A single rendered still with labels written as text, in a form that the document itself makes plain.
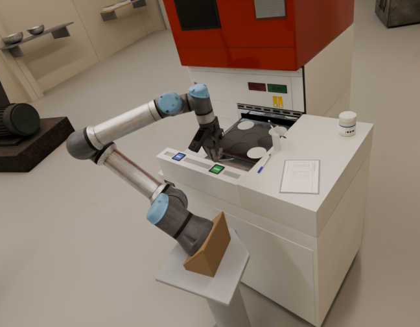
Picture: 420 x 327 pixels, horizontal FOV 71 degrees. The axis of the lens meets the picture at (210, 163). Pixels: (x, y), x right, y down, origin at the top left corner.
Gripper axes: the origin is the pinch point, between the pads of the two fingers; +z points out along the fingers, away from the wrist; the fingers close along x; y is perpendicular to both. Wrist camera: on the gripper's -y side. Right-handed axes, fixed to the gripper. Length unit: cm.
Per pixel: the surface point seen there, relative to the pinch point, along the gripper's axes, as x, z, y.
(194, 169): 10.9, 5.5, -3.6
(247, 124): 16, 12, 49
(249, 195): -20.6, 9.4, -4.2
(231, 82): 31, -10, 58
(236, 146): 8.8, 11.6, 27.0
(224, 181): -8.0, 6.4, -4.2
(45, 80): 695, 81, 166
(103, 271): 101, 102, -51
